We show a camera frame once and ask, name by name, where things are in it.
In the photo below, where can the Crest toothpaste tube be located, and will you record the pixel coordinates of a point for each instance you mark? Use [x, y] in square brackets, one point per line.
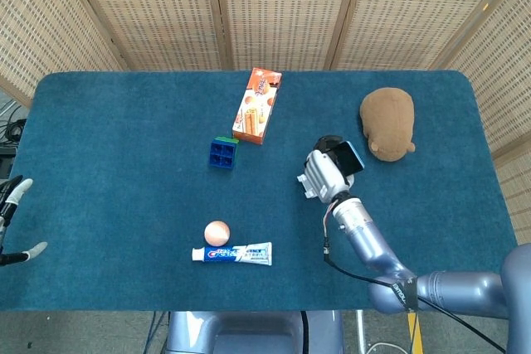
[236, 253]

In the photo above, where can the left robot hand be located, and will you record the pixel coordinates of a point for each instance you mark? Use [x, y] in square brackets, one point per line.
[12, 200]

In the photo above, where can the black smartphone blue frame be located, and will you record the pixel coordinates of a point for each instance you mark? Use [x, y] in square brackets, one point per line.
[349, 157]

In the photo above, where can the blue and green block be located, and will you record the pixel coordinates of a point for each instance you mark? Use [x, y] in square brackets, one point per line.
[223, 155]

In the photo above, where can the brown plush capybara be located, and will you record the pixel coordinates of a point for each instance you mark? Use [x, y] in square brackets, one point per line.
[388, 122]

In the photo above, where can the orange snack box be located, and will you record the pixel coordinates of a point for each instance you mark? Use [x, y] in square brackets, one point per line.
[258, 107]

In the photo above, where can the woven rattan folding screen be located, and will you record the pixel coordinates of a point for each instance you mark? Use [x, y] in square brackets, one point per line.
[282, 10]

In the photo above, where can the silver blue robot torso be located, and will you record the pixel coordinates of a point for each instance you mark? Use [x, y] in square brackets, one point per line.
[249, 331]

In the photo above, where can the peach coloured ball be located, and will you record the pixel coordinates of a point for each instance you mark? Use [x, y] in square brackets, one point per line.
[217, 233]

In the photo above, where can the teal table cloth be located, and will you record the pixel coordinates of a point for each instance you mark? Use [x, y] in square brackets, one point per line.
[116, 188]

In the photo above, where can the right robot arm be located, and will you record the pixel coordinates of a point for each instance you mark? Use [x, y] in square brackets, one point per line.
[373, 246]

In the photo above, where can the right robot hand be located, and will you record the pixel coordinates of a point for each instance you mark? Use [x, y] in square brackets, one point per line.
[325, 173]

